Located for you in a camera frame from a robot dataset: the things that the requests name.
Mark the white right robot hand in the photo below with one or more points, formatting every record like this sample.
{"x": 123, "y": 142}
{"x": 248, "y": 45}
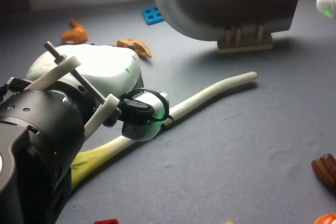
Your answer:
{"x": 328, "y": 2}

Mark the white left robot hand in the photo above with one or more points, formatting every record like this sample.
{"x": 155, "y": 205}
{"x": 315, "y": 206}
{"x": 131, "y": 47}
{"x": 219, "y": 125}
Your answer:
{"x": 105, "y": 66}

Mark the large steel cleaver blade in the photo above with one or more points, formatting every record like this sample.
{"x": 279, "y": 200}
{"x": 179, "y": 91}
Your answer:
{"x": 231, "y": 9}

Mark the long white green leek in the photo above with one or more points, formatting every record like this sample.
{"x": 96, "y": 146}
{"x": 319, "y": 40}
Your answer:
{"x": 210, "y": 91}

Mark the wooden peg board base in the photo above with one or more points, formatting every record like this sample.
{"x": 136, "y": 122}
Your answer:
{"x": 246, "y": 44}

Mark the orange toy chicken drumstick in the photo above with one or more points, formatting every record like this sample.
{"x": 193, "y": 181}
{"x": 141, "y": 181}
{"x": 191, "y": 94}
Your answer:
{"x": 74, "y": 35}

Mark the blue square four-hole block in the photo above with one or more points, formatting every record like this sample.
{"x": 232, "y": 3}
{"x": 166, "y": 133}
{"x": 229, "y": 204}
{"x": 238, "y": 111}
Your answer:
{"x": 151, "y": 15}

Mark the grey table cloth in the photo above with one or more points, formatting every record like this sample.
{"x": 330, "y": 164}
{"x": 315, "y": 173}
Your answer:
{"x": 223, "y": 142}

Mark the red block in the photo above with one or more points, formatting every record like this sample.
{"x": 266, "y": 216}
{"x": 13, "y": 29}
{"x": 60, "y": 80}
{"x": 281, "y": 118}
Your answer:
{"x": 106, "y": 222}

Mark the brown toy meat piece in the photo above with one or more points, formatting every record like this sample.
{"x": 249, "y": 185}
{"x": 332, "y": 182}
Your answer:
{"x": 325, "y": 171}

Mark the orange toy tart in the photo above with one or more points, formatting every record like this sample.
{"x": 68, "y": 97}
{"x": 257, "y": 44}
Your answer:
{"x": 326, "y": 220}

